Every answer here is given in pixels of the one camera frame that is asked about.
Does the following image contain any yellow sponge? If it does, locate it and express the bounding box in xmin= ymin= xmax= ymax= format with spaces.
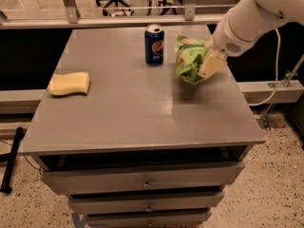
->
xmin=47 ymin=72 xmax=90 ymax=96

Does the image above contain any blue pepsi can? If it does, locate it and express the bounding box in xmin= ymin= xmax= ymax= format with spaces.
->
xmin=144 ymin=24 xmax=164 ymax=67

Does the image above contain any middle grey drawer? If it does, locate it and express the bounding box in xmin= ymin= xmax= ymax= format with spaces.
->
xmin=68 ymin=192 xmax=223 ymax=215

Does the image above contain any white cable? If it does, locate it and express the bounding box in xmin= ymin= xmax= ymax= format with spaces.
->
xmin=248 ymin=28 xmax=282 ymax=107

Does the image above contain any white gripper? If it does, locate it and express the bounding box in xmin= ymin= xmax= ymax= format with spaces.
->
xmin=198 ymin=9 xmax=255 ymax=80

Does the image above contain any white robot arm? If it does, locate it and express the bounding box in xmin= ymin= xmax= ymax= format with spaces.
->
xmin=198 ymin=0 xmax=304 ymax=79

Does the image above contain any grey drawer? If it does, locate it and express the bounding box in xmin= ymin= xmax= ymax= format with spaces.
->
xmin=68 ymin=192 xmax=223 ymax=215
xmin=86 ymin=209 xmax=211 ymax=228
xmin=42 ymin=161 xmax=244 ymax=195

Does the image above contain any black bar on floor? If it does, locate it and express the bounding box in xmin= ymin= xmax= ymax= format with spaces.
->
xmin=0 ymin=127 xmax=25 ymax=194

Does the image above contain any top grey drawer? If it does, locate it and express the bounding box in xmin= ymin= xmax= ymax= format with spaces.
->
xmin=42 ymin=161 xmax=244 ymax=195

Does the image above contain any bottom grey drawer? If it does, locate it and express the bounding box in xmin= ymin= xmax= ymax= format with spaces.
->
xmin=86 ymin=209 xmax=211 ymax=228

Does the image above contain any green rice chip bag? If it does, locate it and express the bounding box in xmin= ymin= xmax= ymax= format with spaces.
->
xmin=175 ymin=35 xmax=207 ymax=86

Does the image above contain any grey metal railing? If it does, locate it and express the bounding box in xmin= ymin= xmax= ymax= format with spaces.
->
xmin=0 ymin=0 xmax=233 ymax=29

